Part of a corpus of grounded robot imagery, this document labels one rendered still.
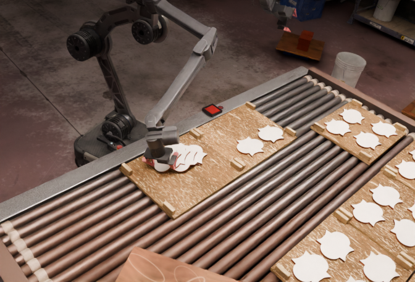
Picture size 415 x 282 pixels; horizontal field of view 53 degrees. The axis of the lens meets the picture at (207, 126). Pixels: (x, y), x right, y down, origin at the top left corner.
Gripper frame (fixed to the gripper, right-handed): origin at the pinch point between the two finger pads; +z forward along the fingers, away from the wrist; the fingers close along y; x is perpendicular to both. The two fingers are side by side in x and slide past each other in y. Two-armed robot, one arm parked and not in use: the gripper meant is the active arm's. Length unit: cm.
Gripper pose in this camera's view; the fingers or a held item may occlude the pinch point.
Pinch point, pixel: (163, 165)
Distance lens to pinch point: 178.2
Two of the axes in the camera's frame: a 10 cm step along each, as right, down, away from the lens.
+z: 1.5, 6.6, 7.4
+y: -9.5, -1.1, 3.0
